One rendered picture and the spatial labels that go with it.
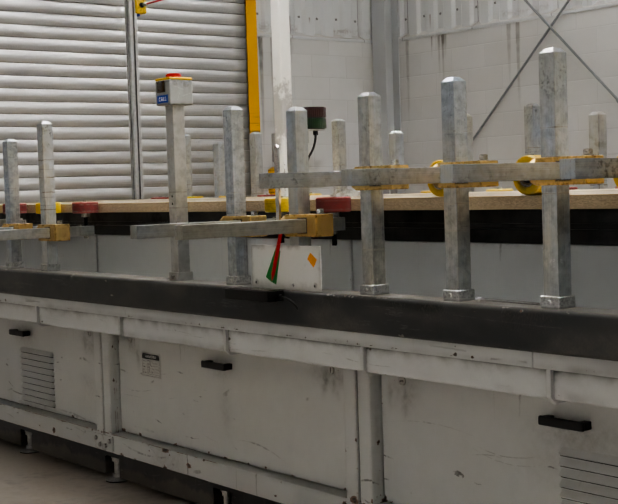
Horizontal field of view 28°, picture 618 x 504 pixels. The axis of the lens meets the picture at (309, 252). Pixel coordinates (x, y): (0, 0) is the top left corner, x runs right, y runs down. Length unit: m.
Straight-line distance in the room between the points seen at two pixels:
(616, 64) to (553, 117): 9.03
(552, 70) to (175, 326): 1.43
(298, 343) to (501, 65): 9.43
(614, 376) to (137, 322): 1.63
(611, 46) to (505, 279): 8.76
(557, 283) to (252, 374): 1.36
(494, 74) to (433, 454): 9.48
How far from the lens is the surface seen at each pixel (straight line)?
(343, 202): 2.81
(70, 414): 4.40
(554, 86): 2.27
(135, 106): 5.57
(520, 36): 12.04
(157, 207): 3.62
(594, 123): 3.61
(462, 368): 2.50
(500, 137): 12.16
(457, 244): 2.44
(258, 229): 2.70
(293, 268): 2.82
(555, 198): 2.27
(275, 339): 2.96
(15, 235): 3.79
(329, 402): 3.19
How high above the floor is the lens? 0.93
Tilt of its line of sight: 3 degrees down
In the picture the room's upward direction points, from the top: 2 degrees counter-clockwise
